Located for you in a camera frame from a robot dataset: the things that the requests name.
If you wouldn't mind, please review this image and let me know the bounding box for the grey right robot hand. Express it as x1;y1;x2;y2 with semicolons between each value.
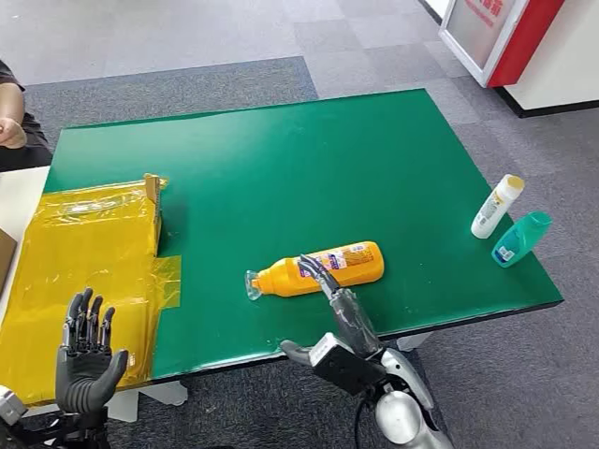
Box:
279;253;382;368

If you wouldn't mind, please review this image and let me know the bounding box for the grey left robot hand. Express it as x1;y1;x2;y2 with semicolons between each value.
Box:
54;287;130;415

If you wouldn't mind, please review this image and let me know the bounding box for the orange bottle with clear cap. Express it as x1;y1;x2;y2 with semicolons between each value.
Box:
245;240;385;302

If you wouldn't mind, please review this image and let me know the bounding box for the white bottle with yellow cap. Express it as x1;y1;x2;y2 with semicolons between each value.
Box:
471;174;526;240

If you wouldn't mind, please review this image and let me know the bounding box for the teal translucent bottle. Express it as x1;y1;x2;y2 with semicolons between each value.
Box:
490;210;553;269

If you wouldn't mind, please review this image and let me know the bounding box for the white table foot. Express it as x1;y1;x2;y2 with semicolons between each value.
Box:
395;332;434;354
106;379;190;425

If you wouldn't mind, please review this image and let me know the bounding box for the yellow taped cardboard box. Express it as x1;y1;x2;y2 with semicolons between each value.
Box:
0;173;182;408

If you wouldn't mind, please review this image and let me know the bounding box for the brown cardboard piece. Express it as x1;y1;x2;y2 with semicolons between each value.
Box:
0;227;18;297

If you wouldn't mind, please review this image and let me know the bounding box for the green table mat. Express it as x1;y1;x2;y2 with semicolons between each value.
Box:
42;88;564;381

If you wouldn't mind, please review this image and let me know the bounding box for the white side table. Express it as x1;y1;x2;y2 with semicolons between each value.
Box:
0;165;51;326

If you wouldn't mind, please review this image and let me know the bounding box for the person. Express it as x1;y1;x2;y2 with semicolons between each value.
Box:
0;58;54;173

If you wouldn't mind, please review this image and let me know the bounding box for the person's hand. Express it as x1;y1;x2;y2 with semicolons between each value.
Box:
0;117;28;151

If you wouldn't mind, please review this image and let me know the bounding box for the red and white sign stand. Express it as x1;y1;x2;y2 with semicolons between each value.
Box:
438;0;566;89

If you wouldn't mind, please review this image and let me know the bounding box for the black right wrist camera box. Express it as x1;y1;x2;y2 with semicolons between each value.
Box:
310;332;389;398

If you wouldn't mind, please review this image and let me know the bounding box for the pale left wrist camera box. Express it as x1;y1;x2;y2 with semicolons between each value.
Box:
0;384;27;427

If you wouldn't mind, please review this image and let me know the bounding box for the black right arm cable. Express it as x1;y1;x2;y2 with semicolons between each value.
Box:
352;396;375;449

